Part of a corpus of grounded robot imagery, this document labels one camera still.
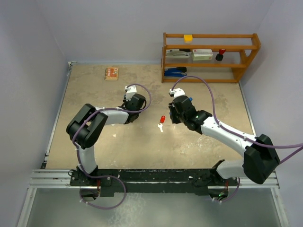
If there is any blue stapler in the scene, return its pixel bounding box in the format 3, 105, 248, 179
164, 67, 187, 78

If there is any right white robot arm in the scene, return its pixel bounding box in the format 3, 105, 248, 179
169, 95, 280, 185

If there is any white stapler on shelf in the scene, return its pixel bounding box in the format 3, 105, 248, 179
166, 49, 191, 58

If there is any red tag key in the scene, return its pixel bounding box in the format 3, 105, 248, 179
157, 115, 166, 132

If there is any black base frame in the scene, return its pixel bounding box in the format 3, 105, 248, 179
68, 166, 238, 197

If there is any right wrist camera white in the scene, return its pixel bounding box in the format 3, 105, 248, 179
169, 88, 185, 99

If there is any yellow block on shelf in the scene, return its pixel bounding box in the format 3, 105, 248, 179
183, 34, 193, 44

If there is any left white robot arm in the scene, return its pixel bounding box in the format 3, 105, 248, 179
66, 94, 147, 185

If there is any small spiral notebook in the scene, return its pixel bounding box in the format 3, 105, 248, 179
104, 67, 119, 81

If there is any wooden shelf rack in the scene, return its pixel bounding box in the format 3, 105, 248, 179
161, 33, 261, 83

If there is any red black stamp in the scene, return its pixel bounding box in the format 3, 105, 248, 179
215, 49, 226, 61

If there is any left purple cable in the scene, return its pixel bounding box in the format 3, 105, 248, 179
71, 84, 152, 210

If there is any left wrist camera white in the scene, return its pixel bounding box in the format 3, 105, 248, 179
125, 85, 137, 101

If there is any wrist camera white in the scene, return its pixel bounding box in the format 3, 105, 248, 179
125, 85, 137, 101
169, 88, 185, 99

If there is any white cardboard box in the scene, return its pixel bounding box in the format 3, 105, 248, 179
192, 49, 213, 61

